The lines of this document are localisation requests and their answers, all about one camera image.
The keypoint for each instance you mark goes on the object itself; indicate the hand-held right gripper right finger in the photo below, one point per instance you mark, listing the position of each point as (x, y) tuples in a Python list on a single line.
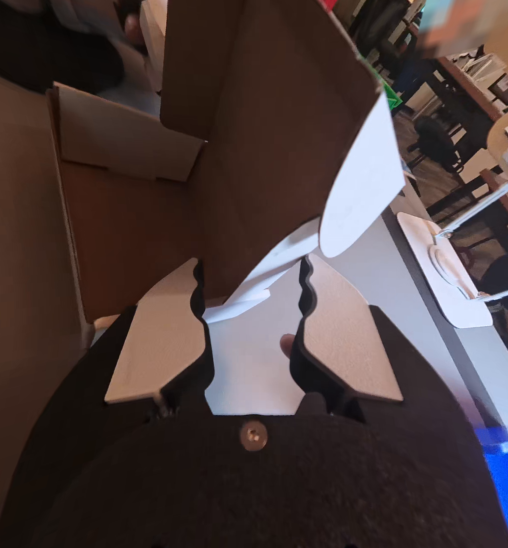
[(348, 342)]

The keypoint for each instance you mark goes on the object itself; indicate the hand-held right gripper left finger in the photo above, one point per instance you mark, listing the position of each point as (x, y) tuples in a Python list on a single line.
[(162, 338)]

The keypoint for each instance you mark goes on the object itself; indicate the white cardboard box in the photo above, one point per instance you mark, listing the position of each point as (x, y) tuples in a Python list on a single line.
[(258, 128)]

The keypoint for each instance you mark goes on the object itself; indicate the person's left hand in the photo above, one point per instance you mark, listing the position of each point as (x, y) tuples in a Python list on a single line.
[(133, 28)]

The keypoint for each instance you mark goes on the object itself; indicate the black office chair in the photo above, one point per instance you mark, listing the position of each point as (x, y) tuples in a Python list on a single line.
[(438, 141)]

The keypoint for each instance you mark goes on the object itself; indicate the green plastic object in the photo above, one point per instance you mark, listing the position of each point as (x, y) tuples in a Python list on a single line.
[(391, 99)]

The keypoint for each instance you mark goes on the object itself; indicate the wooden desk with clutter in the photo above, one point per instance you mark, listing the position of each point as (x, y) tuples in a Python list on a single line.
[(480, 81)]

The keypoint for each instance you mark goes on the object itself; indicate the white lamp base plate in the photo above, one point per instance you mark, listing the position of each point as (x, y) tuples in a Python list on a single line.
[(446, 274)]

